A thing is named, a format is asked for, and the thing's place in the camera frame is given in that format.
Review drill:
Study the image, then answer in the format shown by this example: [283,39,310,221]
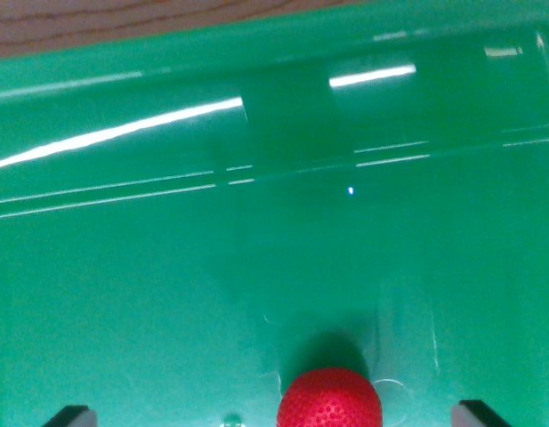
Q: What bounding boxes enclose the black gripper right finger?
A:
[450,399,510,427]

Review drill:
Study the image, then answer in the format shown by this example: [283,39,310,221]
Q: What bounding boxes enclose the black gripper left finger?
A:
[42,405,99,427]

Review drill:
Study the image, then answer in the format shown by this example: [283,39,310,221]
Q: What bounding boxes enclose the red strawberry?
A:
[277,367,383,427]

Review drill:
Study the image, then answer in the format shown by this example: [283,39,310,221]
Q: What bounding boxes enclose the green plastic bin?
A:
[0,0,549,427]

